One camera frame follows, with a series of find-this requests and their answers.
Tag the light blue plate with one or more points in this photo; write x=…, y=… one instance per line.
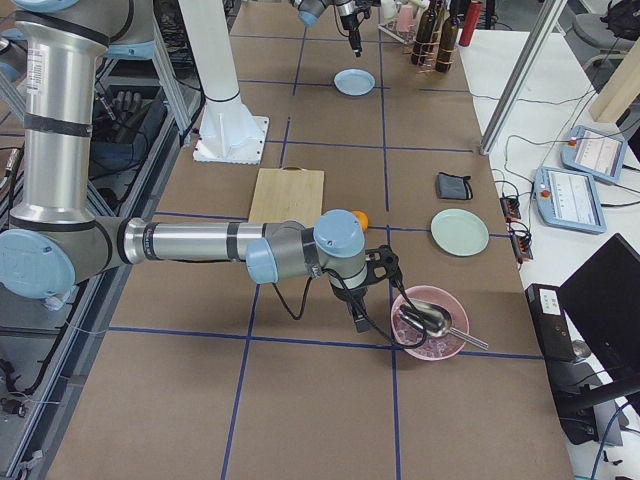
x=354, y=82

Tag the green plate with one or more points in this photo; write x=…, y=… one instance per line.
x=459, y=232

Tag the pink bowl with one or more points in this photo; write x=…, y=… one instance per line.
x=438, y=297

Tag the copper wire bottle rack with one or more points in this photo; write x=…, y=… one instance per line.
x=430, y=60

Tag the wooden cutting board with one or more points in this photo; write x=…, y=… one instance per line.
x=287, y=194

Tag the teach pendant tablet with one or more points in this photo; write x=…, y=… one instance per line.
x=595, y=152
x=569, y=200

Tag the white wire cup rack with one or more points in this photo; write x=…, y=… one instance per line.
x=389, y=11

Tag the black computer box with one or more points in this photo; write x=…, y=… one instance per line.
x=550, y=322

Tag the red thermos bottle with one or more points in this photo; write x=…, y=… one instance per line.
x=471, y=20

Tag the far teach pendant tablet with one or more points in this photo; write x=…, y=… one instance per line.
x=595, y=152

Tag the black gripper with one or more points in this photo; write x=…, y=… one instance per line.
x=352, y=298
x=348, y=20

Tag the dark wine bottle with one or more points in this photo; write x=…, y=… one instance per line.
x=449, y=32
x=424, y=33

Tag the pink cup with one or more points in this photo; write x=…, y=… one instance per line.
x=405, y=19

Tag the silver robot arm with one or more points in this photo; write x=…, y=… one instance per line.
x=309, y=12
x=54, y=242

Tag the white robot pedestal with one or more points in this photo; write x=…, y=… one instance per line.
x=228, y=132

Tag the metal ice scoop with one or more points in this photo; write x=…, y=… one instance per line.
x=437, y=321

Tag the black monitor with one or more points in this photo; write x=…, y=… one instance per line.
x=601, y=299

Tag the near teach pendant tablet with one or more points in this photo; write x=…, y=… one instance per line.
x=569, y=200

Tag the folded grey cloth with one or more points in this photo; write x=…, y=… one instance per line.
x=453, y=187

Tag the aluminium frame post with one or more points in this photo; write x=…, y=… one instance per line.
x=536, y=40

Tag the orange fruit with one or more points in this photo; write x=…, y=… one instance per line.
x=362, y=219

